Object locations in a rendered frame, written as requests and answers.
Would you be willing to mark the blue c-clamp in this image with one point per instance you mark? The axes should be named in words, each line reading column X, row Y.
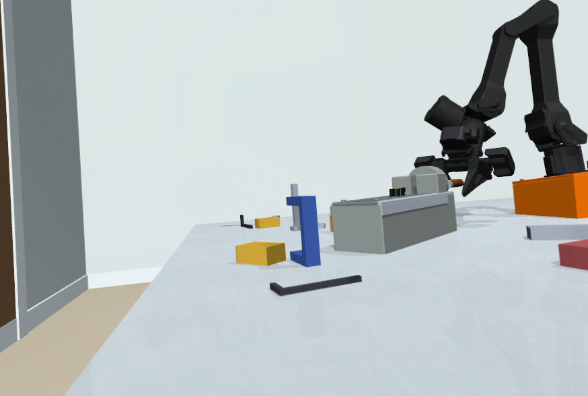
column 305, row 219

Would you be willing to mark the red rectangular block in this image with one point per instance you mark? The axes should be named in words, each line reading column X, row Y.
column 574, row 254

